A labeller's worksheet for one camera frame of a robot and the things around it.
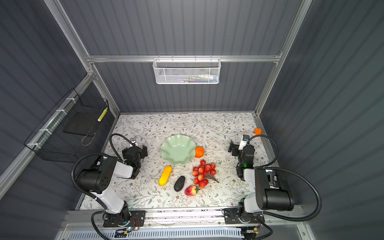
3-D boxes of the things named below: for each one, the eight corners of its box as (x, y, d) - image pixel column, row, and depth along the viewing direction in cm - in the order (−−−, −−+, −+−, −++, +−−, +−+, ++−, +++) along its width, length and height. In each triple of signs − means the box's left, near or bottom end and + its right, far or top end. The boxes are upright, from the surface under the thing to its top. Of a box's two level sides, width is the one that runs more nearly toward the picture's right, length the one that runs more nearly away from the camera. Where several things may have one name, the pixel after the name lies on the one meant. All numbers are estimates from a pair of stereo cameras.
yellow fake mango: (158, 184, 86) (157, 182, 83) (167, 167, 93) (166, 164, 90) (164, 186, 86) (163, 184, 83) (173, 169, 92) (172, 166, 89)
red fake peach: (184, 196, 82) (184, 194, 79) (185, 187, 85) (184, 185, 82) (199, 196, 82) (199, 194, 79) (199, 187, 84) (199, 185, 82)
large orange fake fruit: (195, 157, 95) (195, 154, 91) (195, 149, 98) (195, 146, 95) (204, 157, 95) (204, 154, 91) (203, 149, 98) (204, 146, 95)
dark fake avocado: (173, 190, 84) (172, 188, 81) (179, 177, 89) (178, 174, 86) (180, 193, 83) (179, 190, 80) (185, 179, 88) (185, 176, 85)
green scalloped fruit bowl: (161, 164, 94) (159, 160, 90) (165, 138, 107) (164, 134, 103) (195, 164, 94) (195, 160, 90) (195, 138, 107) (195, 134, 103)
